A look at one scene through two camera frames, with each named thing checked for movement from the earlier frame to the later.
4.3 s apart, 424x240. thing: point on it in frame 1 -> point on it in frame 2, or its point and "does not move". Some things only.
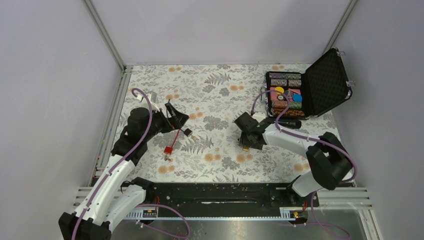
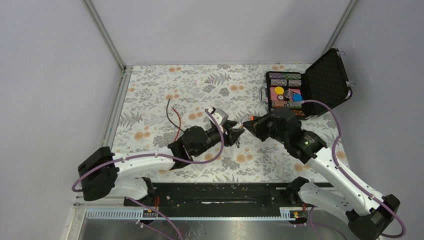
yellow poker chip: (279, 88) does not move
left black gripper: (174, 122) -> (232, 133)
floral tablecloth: (205, 148) does not move
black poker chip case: (322, 86) does not move
